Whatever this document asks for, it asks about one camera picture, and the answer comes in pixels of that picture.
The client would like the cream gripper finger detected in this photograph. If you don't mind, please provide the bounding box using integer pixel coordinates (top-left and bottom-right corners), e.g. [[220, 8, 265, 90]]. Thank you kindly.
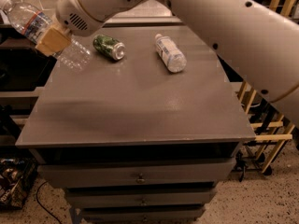
[[36, 22, 71, 56]]

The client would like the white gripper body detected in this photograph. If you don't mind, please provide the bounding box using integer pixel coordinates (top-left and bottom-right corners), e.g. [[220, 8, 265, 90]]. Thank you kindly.
[[55, 0, 103, 36]]

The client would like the clear red-label water bottle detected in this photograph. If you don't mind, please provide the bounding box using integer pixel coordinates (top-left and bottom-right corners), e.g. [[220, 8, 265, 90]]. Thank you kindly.
[[0, 0, 92, 72]]

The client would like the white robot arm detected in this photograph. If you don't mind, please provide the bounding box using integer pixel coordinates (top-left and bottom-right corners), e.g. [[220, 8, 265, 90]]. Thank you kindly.
[[53, 0, 299, 126]]

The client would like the clear blue-label water bottle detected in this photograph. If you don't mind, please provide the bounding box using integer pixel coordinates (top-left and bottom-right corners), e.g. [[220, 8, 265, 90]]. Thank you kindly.
[[155, 34, 187, 73]]

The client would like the green soda can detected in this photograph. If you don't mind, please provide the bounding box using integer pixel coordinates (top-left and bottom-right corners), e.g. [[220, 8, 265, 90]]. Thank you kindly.
[[93, 35, 125, 61]]

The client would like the grey drawer cabinet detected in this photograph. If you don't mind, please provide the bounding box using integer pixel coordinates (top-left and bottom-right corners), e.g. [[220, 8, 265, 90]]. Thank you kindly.
[[15, 25, 256, 224]]

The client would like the top grey drawer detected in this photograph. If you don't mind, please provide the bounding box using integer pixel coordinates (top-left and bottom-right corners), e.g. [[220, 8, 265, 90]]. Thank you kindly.
[[38, 158, 235, 189]]

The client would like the grey drawer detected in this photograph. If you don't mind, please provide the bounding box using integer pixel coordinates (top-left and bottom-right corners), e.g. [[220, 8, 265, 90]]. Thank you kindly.
[[82, 205, 205, 222], [66, 189, 216, 208], [38, 158, 235, 189]]

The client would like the box of snack packets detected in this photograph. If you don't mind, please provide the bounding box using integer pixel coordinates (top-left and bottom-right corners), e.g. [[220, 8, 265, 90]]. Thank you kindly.
[[0, 158, 36, 210]]

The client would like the middle grey drawer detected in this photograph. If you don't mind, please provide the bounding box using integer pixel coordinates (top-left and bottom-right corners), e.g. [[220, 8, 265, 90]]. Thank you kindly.
[[66, 189, 216, 208]]

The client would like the bottom grey drawer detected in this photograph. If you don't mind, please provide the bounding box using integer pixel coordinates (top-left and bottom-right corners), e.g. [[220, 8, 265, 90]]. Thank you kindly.
[[82, 205, 205, 222]]

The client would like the black floor cable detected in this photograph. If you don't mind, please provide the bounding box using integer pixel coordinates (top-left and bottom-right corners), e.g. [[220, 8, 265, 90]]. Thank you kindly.
[[35, 180, 64, 224]]

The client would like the wooden rack frame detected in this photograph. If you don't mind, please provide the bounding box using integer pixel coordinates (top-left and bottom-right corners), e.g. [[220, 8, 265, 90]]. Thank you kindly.
[[235, 0, 298, 179]]

